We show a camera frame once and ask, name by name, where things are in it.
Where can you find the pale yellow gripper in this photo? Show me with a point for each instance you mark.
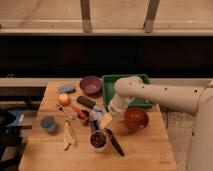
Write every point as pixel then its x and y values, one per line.
pixel 106 120

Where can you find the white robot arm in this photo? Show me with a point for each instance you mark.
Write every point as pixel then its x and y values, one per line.
pixel 197 101

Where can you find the green plastic tray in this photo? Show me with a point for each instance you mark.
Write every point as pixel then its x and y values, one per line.
pixel 108 91

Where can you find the white cup with beans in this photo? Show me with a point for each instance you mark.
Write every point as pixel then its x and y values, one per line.
pixel 98 140

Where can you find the small brown cup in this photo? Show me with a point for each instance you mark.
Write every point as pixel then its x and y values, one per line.
pixel 85 120

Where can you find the orange red bowl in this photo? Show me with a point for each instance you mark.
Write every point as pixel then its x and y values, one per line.
pixel 136 118

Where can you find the wooden table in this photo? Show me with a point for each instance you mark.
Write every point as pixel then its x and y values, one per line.
pixel 146 150

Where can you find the purple bowl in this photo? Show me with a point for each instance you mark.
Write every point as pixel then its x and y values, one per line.
pixel 90 85

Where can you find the yellow banana peel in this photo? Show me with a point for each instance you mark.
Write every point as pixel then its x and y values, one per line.
pixel 69 136

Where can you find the yellow red apple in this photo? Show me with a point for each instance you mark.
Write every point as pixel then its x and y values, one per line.
pixel 63 99

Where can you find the metal fork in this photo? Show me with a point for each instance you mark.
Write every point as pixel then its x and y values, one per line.
pixel 65 112

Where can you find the blue sponge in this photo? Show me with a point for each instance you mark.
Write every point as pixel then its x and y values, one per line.
pixel 68 88

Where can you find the dark bag at left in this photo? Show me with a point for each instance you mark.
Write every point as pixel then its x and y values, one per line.
pixel 9 137

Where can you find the black handled scraper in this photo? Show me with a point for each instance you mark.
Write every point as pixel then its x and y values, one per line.
pixel 97 111

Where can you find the red handled small spoon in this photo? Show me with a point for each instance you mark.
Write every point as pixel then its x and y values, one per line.
pixel 78 111

